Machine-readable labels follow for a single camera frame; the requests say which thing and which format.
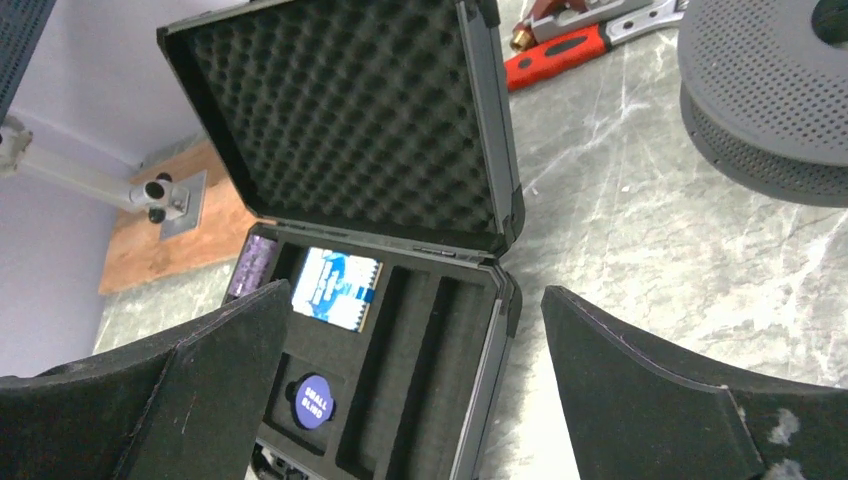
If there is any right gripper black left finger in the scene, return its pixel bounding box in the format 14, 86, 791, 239
1, 281, 291, 479

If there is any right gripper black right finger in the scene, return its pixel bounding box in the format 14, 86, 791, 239
541, 286, 847, 479

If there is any black poker set case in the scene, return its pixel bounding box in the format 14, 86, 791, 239
157, 1, 524, 479

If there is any blue small blind button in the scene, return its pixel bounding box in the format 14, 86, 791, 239
293, 374, 335, 430

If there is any purple chip stack in case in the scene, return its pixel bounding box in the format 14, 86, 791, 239
227, 234, 277, 299

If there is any wooden board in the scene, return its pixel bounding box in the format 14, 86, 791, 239
98, 140, 257, 295

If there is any blue card deck box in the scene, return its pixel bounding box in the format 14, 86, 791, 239
292, 247, 383, 332

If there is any grey filament spool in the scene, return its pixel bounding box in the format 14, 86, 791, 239
677, 1, 847, 208

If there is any grey metal stand bracket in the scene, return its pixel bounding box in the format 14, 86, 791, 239
1, 116, 207, 240

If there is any red handled clamp tool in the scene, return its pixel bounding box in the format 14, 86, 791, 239
505, 0, 689, 92

